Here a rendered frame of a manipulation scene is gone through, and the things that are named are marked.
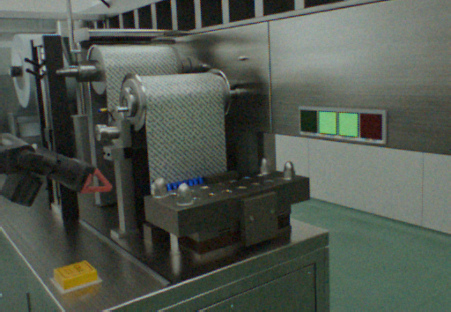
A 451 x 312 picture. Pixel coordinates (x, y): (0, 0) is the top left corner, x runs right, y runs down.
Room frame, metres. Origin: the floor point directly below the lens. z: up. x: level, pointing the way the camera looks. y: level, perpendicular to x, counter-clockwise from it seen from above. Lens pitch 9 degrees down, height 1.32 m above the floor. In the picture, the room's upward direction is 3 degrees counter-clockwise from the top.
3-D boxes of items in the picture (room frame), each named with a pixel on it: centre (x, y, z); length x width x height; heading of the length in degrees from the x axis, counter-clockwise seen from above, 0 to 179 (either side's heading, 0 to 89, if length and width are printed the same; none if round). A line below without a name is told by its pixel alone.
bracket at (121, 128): (1.16, 0.28, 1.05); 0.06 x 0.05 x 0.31; 126
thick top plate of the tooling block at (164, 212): (1.11, -0.01, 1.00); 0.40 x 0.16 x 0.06; 126
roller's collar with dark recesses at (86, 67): (1.35, 0.39, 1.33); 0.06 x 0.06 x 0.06; 36
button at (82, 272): (0.89, 0.33, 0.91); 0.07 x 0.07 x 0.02; 36
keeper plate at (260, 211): (1.04, -0.07, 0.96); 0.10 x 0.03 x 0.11; 126
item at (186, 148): (1.18, 0.10, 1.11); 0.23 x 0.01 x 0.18; 126
